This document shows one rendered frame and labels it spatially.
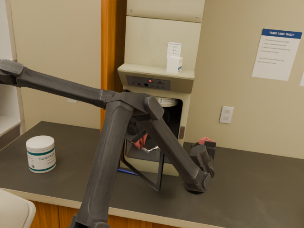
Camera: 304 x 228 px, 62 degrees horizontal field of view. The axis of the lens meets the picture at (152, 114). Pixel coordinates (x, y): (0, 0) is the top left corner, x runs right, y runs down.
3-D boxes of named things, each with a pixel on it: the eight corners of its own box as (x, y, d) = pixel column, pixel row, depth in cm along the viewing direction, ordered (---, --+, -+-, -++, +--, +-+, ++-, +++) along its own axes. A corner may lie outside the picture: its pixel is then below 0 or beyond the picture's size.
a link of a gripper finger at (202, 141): (214, 134, 110) (216, 144, 101) (211, 148, 113) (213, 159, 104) (199, 131, 111) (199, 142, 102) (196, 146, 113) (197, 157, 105)
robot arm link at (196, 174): (119, 108, 75) (144, 105, 68) (129, 96, 79) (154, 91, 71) (186, 192, 95) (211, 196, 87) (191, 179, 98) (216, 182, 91)
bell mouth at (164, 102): (147, 93, 139) (148, 83, 137) (179, 97, 137) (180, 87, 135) (141, 104, 123) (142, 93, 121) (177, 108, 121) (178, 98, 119)
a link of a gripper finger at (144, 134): (130, 148, 111) (123, 133, 105) (142, 138, 114) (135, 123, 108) (140, 155, 106) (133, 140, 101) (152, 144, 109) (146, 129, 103)
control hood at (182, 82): (122, 83, 119) (123, 62, 115) (191, 92, 116) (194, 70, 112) (116, 90, 109) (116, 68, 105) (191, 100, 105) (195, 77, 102)
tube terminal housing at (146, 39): (130, 144, 160) (137, 15, 131) (180, 152, 157) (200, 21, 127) (119, 167, 138) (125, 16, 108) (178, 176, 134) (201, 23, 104)
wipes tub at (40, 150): (38, 157, 139) (35, 133, 133) (60, 161, 138) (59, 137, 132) (23, 171, 127) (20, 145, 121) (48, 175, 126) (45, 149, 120)
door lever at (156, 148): (144, 143, 115) (144, 138, 114) (158, 152, 108) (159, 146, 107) (135, 146, 111) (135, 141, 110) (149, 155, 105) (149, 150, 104)
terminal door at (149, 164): (121, 160, 135) (125, 88, 119) (160, 192, 114) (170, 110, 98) (120, 160, 134) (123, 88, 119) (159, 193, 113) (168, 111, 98)
